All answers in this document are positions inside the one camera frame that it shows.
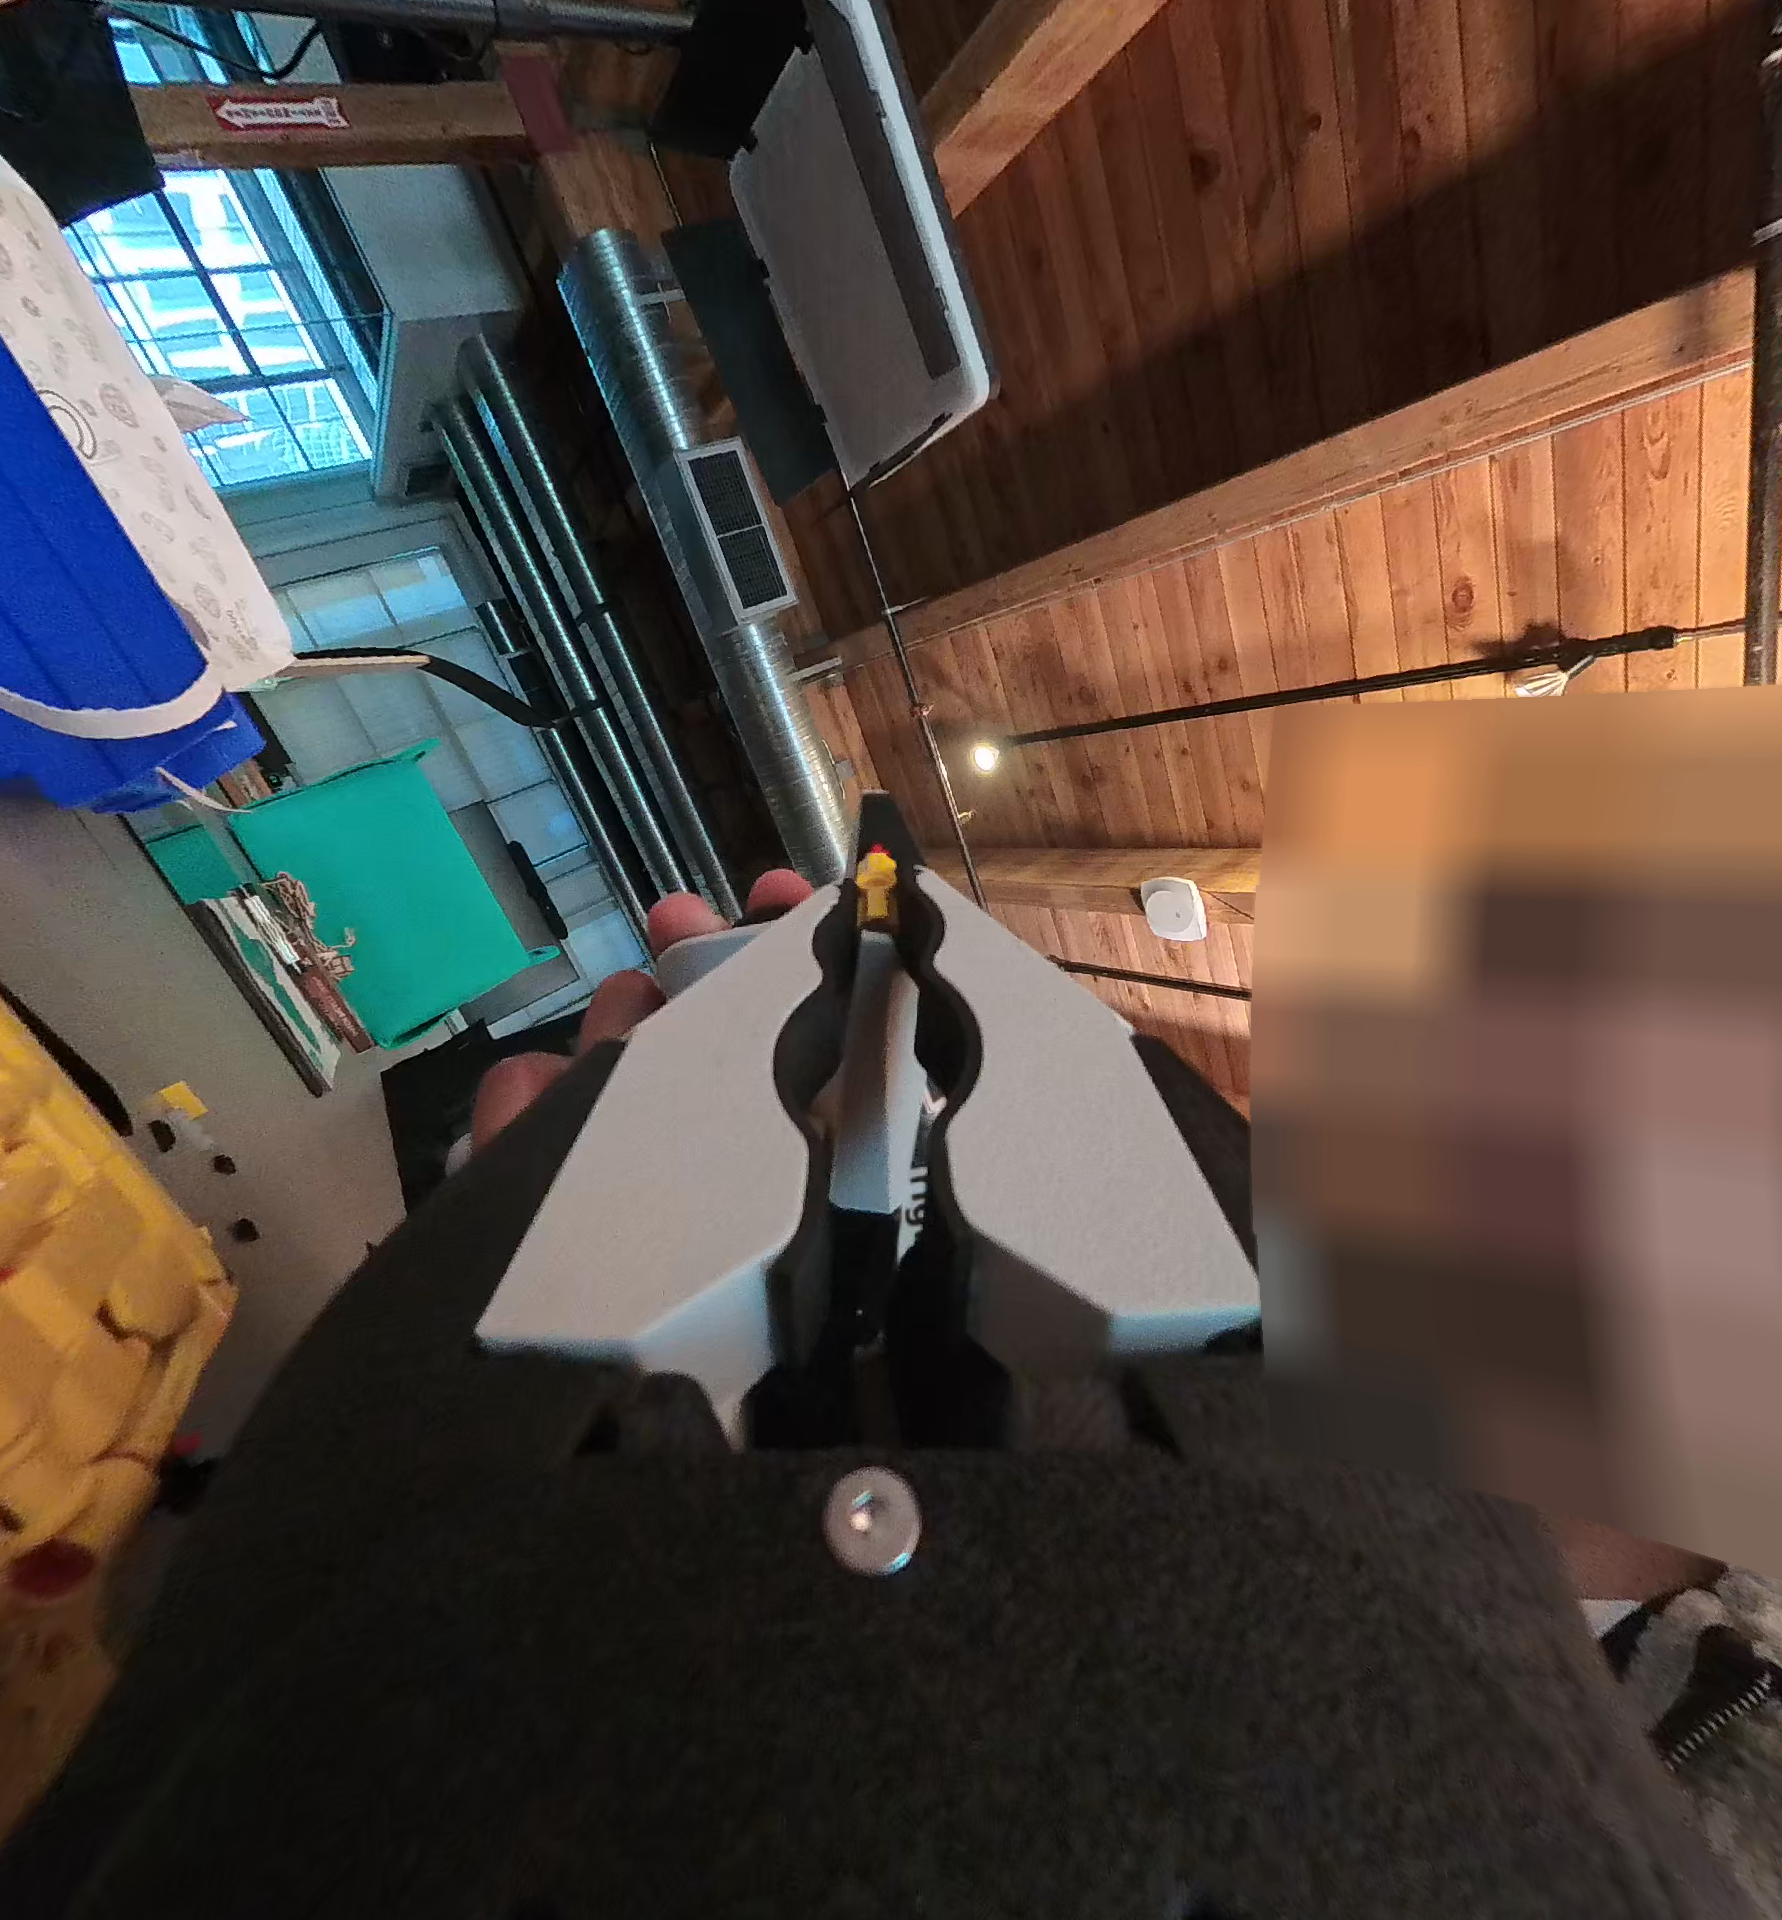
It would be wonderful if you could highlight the blue plastic bin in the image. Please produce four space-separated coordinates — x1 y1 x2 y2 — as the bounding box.
0 227 270 811

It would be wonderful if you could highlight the white vent grille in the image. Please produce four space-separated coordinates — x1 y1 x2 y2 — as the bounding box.
672 440 802 616

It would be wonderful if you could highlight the yellow toy brick car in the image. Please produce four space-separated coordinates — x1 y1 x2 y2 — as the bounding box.
0 917 240 1863

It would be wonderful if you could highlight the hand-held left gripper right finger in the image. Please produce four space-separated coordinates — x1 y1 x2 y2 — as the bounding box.
904 875 1268 1450

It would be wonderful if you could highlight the white paper strip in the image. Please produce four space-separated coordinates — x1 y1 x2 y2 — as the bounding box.
0 649 254 819

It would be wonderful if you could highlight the white ceiling heater panel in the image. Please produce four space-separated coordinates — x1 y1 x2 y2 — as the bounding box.
727 0 1002 489

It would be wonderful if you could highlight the person's right hand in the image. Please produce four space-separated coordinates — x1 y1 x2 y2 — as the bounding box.
468 867 816 1155

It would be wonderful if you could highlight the large printed paper sheet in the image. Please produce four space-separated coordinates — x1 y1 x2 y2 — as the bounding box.
0 132 296 693

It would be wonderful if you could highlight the teal plastic board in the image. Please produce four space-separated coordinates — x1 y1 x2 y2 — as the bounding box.
147 741 563 1051

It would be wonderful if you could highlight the grey desk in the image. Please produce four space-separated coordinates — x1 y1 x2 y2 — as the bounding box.
0 781 427 1441

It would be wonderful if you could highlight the brown wooden model kit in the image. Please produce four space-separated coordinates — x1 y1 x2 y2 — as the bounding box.
237 871 358 1007

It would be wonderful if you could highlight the pile of small mixed bricks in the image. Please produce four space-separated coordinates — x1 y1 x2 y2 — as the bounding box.
133 1080 263 1246

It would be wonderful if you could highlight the silver ventilation duct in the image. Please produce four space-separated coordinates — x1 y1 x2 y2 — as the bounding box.
557 230 853 888

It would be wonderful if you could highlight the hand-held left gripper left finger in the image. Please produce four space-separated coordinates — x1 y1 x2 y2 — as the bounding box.
474 883 853 1450

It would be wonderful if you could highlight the black monitor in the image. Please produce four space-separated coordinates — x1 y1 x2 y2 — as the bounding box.
381 1022 592 1210

